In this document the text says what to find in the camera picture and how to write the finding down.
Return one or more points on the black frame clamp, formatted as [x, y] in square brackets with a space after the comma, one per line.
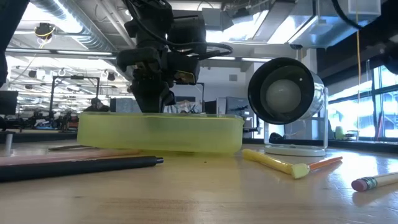
[276, 137]

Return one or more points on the yellow pen with cap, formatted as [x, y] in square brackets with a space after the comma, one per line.
[270, 161]

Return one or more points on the cream pencil pink eraser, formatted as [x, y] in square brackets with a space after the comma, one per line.
[373, 182]

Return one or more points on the black gantry frame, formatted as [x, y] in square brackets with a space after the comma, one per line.
[74, 77]
[202, 96]

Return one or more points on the yellow translucent supply box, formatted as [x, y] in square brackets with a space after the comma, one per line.
[186, 133]

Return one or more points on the black monitor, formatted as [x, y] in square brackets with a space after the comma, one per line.
[211, 107]
[7, 102]

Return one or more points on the orange pencil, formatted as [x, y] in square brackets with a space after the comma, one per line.
[326, 162]

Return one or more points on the black pen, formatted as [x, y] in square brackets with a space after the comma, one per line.
[77, 168]

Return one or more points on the white cylindrical post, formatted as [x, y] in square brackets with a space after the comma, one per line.
[9, 143]

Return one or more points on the grey cover cloth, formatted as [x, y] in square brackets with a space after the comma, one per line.
[186, 107]

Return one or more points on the grey partition panel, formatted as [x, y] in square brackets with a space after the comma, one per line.
[121, 105]

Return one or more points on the person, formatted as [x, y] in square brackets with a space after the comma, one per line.
[96, 105]

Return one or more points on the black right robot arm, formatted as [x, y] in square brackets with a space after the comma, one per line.
[391, 59]

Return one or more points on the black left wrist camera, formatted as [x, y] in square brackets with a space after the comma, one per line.
[186, 70]

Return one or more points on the green bottle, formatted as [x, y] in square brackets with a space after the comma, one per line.
[339, 133]

